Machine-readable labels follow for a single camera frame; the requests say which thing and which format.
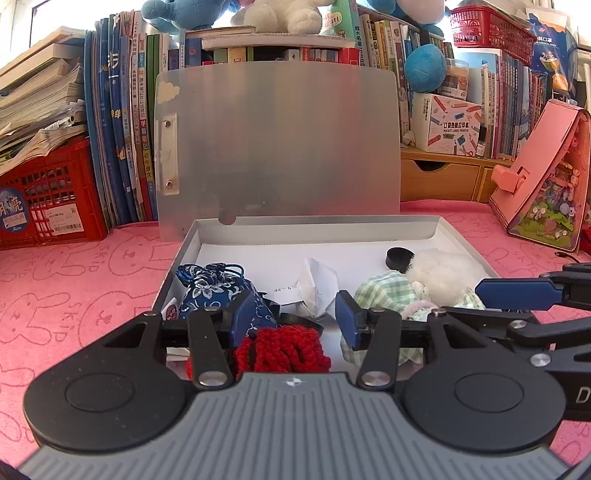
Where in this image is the blue toy carton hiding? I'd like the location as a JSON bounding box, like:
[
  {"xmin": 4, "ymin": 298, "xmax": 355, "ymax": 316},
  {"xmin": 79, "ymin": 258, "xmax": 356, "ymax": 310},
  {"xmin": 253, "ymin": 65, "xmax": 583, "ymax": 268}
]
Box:
[{"xmin": 526, "ymin": 7, "xmax": 579, "ymax": 100}]

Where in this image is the green picture book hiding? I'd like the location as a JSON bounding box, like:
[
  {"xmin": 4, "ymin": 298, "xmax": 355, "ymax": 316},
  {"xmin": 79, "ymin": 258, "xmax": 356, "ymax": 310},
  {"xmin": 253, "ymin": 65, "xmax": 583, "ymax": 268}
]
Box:
[{"xmin": 321, "ymin": 0, "xmax": 359, "ymax": 38}]

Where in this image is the grey cardboard file box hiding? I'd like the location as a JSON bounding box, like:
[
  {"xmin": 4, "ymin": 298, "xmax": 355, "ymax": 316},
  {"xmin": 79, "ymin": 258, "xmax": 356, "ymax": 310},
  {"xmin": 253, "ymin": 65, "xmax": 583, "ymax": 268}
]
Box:
[{"xmin": 150, "ymin": 60, "xmax": 502, "ymax": 370}]

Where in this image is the blue plush elephant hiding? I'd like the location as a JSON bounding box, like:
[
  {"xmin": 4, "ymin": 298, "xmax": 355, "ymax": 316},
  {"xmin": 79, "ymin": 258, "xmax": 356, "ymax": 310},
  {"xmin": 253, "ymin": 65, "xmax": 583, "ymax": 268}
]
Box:
[{"xmin": 141, "ymin": 0, "xmax": 241, "ymax": 36}]

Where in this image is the cream plush toy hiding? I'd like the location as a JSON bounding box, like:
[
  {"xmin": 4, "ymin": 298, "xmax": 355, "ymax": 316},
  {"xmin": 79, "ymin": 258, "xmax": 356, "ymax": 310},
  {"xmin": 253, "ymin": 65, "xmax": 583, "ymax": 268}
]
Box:
[{"xmin": 231, "ymin": 0, "xmax": 324, "ymax": 34}]

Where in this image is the red plastic crate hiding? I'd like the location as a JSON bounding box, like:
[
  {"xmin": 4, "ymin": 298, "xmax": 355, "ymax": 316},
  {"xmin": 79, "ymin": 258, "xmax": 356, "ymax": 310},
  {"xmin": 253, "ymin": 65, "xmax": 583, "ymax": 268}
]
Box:
[{"xmin": 0, "ymin": 134, "xmax": 110, "ymax": 253}]

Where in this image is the wooden drawer organizer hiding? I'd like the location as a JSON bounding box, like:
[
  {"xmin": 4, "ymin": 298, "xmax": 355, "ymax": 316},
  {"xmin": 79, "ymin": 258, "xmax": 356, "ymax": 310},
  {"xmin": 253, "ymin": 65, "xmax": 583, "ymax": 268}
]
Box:
[{"xmin": 399, "ymin": 147, "xmax": 513, "ymax": 204}]

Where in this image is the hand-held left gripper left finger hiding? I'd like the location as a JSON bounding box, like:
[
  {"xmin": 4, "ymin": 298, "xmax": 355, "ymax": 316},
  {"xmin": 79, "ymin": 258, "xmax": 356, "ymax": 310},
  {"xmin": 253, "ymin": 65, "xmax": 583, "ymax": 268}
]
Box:
[{"xmin": 78, "ymin": 291, "xmax": 264, "ymax": 391}]

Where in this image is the white printed carton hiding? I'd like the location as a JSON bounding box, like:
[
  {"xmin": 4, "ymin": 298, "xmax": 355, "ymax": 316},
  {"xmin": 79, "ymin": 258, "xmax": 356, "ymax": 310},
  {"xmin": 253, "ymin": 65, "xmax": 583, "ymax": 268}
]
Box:
[{"xmin": 411, "ymin": 92, "xmax": 484, "ymax": 156}]

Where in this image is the white plush toy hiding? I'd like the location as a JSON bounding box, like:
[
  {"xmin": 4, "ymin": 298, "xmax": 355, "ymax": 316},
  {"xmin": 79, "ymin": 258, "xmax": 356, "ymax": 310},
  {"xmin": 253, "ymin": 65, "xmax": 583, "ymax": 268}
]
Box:
[{"xmin": 405, "ymin": 249, "xmax": 486, "ymax": 308}]

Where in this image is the pink triangular diorama house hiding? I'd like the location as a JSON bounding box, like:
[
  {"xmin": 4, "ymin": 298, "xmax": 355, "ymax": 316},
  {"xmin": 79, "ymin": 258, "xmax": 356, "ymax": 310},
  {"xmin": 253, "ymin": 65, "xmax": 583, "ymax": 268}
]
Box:
[{"xmin": 488, "ymin": 98, "xmax": 591, "ymax": 256}]

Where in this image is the stack of worn books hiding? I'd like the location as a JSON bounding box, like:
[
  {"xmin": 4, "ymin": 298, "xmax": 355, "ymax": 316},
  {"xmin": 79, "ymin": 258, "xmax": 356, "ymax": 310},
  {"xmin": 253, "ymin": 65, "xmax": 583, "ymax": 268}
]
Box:
[{"xmin": 0, "ymin": 28, "xmax": 91, "ymax": 179}]

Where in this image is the row of blue books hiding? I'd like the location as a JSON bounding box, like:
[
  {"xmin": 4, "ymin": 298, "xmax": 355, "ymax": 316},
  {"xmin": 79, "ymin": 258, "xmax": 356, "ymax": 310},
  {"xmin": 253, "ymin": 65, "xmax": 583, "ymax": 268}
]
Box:
[{"xmin": 84, "ymin": 11, "xmax": 160, "ymax": 228}]

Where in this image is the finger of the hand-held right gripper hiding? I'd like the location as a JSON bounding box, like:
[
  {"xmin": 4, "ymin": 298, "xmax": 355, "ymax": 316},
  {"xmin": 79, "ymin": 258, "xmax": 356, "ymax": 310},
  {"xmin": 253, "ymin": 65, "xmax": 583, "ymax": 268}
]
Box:
[
  {"xmin": 445, "ymin": 308, "xmax": 591, "ymax": 370},
  {"xmin": 475, "ymin": 263, "xmax": 591, "ymax": 311}
]

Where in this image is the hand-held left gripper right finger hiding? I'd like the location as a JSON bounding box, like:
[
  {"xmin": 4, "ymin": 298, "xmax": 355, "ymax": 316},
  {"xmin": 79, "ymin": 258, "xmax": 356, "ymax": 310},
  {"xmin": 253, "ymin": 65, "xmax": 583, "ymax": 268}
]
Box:
[{"xmin": 335, "ymin": 291, "xmax": 513, "ymax": 389}]

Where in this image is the lined paper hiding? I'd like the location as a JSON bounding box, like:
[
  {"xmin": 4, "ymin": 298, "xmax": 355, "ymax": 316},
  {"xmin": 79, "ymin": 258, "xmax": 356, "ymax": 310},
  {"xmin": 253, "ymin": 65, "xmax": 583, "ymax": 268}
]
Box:
[{"xmin": 272, "ymin": 257, "xmax": 341, "ymax": 319}]

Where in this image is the red plastic basket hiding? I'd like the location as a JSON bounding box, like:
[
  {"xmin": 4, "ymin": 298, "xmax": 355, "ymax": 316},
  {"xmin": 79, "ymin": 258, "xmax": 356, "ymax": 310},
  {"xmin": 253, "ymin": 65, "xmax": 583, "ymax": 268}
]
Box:
[{"xmin": 450, "ymin": 7, "xmax": 537, "ymax": 66}]

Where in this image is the black round disc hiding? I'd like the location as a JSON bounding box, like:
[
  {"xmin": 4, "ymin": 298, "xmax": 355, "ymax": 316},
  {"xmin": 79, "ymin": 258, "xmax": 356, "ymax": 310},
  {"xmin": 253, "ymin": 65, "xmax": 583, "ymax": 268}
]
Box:
[{"xmin": 385, "ymin": 248, "xmax": 417, "ymax": 273}]

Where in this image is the stack of flat books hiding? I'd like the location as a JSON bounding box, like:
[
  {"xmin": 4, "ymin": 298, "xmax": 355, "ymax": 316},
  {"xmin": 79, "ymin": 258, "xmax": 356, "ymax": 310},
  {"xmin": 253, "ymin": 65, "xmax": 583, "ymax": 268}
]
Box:
[{"xmin": 178, "ymin": 25, "xmax": 363, "ymax": 71}]

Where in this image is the pink bunny-print table cloth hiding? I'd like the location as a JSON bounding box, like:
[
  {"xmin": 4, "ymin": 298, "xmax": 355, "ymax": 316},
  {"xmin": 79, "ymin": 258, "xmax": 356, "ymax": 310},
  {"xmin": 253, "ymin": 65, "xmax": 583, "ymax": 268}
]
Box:
[{"xmin": 0, "ymin": 198, "xmax": 591, "ymax": 467}]

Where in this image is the red knitted yarn piece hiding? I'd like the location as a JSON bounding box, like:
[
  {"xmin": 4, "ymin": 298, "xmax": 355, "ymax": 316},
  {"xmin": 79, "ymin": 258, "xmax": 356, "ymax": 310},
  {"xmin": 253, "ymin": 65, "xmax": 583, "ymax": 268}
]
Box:
[{"xmin": 186, "ymin": 324, "xmax": 332, "ymax": 382}]

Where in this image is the blue floral drawstring pouch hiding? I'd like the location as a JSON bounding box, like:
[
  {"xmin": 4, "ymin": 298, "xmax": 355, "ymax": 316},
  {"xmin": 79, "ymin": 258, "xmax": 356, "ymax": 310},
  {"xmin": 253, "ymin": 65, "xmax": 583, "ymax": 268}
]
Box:
[{"xmin": 175, "ymin": 262, "xmax": 278, "ymax": 338}]

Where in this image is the large blue plush toy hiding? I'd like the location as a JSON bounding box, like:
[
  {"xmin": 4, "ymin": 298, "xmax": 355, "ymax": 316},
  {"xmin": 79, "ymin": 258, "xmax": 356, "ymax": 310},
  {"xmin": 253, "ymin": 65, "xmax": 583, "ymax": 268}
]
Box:
[{"xmin": 379, "ymin": 0, "xmax": 448, "ymax": 93}]

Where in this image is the row of shelf books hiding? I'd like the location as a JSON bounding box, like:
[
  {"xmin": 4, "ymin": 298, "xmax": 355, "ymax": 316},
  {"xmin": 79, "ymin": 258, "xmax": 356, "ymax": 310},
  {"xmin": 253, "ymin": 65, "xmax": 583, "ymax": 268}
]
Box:
[{"xmin": 358, "ymin": 14, "xmax": 548, "ymax": 160}]

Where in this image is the green checked cloth bundle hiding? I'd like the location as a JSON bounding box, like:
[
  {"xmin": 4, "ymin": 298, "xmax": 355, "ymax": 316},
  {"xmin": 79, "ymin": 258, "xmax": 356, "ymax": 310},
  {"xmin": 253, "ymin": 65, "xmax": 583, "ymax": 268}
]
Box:
[{"xmin": 339, "ymin": 270, "xmax": 486, "ymax": 366}]

